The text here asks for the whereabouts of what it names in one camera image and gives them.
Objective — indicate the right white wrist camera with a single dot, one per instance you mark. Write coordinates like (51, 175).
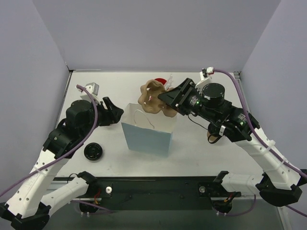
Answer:
(205, 77)

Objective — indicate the stacked black cup lids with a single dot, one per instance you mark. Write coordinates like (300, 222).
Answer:
(93, 151)

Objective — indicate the aluminium table frame rail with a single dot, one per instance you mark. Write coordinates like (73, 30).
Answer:
(238, 79)

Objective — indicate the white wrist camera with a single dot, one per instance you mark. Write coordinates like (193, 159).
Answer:
(93, 90)
(205, 77)

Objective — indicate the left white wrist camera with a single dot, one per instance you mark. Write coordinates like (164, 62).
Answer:
(93, 90)

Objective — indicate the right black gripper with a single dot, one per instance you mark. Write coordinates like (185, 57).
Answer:
(182, 96)

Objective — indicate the light blue paper bag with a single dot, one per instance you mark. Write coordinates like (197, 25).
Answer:
(146, 132)

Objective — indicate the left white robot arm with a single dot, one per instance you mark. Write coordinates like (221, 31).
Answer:
(30, 208)

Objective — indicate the red ribbed cylinder holder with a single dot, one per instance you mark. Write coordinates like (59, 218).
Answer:
(161, 80)

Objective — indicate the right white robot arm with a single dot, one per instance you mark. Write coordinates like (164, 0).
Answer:
(279, 185)

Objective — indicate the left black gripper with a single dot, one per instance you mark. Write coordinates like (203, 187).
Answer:
(105, 112)

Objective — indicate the brown paper coffee cup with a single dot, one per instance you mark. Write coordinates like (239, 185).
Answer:
(213, 137)

